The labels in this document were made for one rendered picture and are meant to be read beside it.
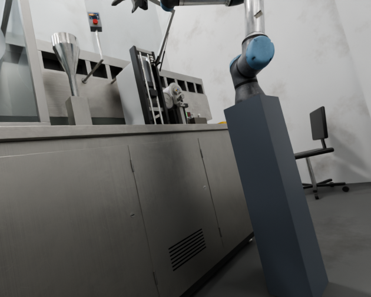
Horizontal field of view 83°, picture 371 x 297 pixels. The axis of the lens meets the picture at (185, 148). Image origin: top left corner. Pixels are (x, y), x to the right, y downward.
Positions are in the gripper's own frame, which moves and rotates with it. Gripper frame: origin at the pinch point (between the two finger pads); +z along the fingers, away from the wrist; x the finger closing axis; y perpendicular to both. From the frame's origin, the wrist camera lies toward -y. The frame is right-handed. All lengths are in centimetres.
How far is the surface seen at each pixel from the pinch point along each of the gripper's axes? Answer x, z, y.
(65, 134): 54, 15, -51
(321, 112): -181, -54, -126
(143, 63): -17.7, 16.3, -18.7
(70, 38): 10.5, 31.5, 7.4
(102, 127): 40, 13, -53
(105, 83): -23, 57, -6
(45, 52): 7, 60, 21
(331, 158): -211, -39, -191
